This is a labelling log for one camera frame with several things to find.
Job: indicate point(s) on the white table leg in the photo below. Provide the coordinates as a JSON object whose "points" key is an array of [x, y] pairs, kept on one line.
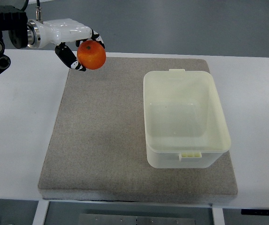
{"points": [[41, 212], [218, 216]]}

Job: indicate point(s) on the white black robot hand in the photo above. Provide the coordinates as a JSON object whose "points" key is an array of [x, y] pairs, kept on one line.
{"points": [[66, 35]]}

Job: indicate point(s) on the white table leg left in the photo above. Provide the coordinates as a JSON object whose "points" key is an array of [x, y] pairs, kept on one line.
{"points": [[41, 212]]}

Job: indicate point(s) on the grey foam mat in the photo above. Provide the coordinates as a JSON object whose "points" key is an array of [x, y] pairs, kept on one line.
{"points": [[98, 151]]}

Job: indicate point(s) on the black table control panel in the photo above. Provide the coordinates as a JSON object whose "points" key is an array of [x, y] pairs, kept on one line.
{"points": [[255, 212]]}

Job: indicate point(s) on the cream plastic box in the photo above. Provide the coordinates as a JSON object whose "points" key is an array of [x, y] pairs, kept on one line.
{"points": [[185, 125]]}

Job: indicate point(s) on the orange fruit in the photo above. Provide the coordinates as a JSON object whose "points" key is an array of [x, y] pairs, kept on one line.
{"points": [[91, 55]]}

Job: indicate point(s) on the white table leg right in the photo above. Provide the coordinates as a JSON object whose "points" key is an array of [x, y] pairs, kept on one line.
{"points": [[218, 216]]}

